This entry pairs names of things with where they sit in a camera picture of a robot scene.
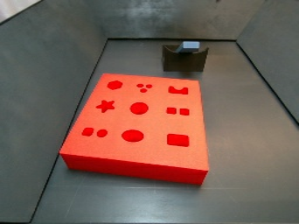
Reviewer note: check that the black curved cradle stand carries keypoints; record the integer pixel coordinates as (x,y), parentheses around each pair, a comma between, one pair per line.
(183,61)

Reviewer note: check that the blue slotted double-square peg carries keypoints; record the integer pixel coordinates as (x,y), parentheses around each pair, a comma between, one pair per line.
(189,47)

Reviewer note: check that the red shape-sorting board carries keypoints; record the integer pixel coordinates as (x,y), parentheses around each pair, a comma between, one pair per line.
(141,129)

